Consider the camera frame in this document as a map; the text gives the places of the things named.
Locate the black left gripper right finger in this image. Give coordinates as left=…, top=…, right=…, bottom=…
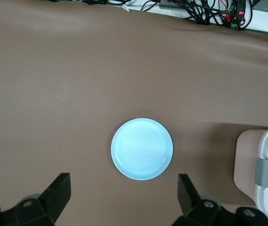
left=173, top=173, right=268, bottom=226

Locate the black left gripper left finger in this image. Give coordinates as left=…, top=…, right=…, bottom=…
left=0, top=172, right=71, bottom=226

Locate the light blue round plate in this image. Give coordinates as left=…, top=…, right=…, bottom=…
left=110, top=118, right=173, bottom=181

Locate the grey box latch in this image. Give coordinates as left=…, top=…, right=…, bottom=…
left=254, top=158, right=268, bottom=188

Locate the brown table mat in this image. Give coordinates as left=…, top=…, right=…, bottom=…
left=0, top=0, right=268, bottom=226

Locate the white table edge beam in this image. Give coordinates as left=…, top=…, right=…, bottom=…
left=105, top=0, right=268, bottom=36

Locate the grey usb hub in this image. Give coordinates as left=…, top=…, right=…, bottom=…
left=159, top=0, right=181, bottom=9

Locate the black cable bundle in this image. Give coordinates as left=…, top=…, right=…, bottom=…
left=81, top=0, right=268, bottom=36

